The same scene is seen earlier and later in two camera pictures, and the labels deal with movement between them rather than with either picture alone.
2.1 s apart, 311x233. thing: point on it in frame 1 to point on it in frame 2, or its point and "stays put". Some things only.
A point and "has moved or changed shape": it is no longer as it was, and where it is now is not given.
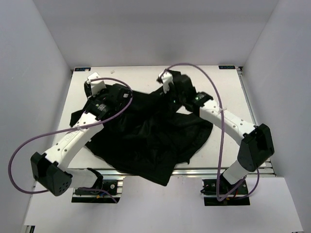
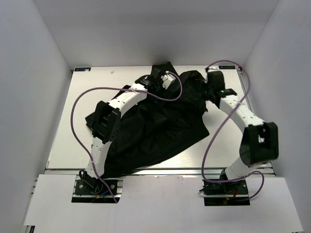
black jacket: [150, 138] has moved or changed shape
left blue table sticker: [82, 69] stays put
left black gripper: [91, 98] to [163, 90]
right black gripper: [172, 88] to [207, 84]
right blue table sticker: [226, 67] stays put
